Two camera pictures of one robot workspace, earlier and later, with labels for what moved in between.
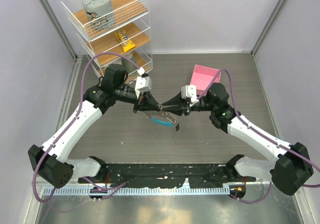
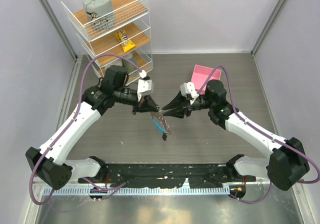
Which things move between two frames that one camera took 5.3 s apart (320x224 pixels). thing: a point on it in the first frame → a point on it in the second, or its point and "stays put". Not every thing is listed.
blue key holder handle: (168, 124) → (158, 126)
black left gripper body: (139, 102) stays put
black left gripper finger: (149, 103) stays put
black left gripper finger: (145, 107) stays put
